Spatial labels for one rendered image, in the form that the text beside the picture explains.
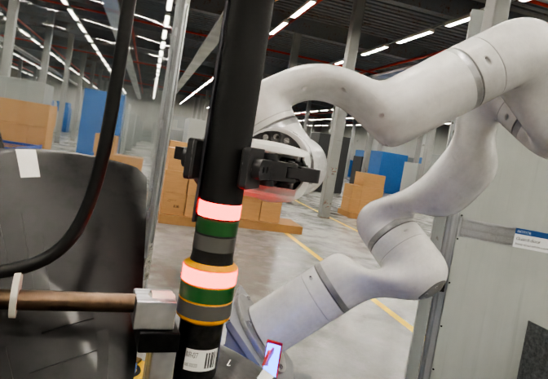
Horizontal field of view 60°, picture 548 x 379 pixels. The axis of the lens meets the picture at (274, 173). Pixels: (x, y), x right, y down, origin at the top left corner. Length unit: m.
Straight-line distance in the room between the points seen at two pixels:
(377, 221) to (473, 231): 1.19
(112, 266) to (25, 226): 0.08
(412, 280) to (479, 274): 1.24
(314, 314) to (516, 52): 0.62
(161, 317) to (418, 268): 0.69
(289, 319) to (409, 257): 0.28
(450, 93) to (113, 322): 0.47
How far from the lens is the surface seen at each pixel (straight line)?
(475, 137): 0.90
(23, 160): 0.49
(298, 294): 1.02
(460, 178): 0.91
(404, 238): 1.01
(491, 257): 2.21
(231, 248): 0.37
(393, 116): 0.61
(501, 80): 0.69
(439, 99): 0.63
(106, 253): 0.44
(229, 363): 0.66
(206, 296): 0.37
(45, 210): 0.46
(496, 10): 7.48
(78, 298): 0.38
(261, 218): 8.64
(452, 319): 2.25
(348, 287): 1.01
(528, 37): 0.72
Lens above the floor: 1.48
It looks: 3 degrees down
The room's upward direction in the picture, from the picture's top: 9 degrees clockwise
